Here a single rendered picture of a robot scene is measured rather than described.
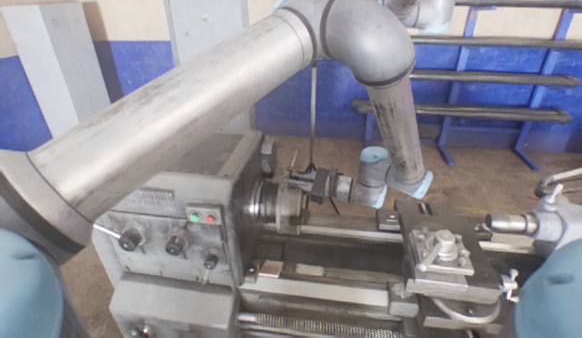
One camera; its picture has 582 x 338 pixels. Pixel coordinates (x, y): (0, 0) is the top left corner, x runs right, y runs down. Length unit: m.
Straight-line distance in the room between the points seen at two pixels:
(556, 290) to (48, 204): 0.44
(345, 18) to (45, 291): 0.49
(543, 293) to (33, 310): 0.34
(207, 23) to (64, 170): 4.00
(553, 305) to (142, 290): 1.38
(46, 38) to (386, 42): 4.01
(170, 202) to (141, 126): 0.73
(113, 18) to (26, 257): 4.85
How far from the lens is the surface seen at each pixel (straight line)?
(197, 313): 1.37
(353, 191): 1.07
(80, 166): 0.41
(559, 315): 0.26
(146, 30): 4.81
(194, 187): 1.08
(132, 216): 1.24
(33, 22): 4.35
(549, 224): 1.50
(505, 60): 4.55
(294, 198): 1.18
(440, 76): 3.93
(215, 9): 4.27
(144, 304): 1.46
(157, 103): 0.42
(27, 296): 0.26
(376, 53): 0.53
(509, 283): 1.32
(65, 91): 4.38
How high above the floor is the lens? 1.90
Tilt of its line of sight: 29 degrees down
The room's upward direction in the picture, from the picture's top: straight up
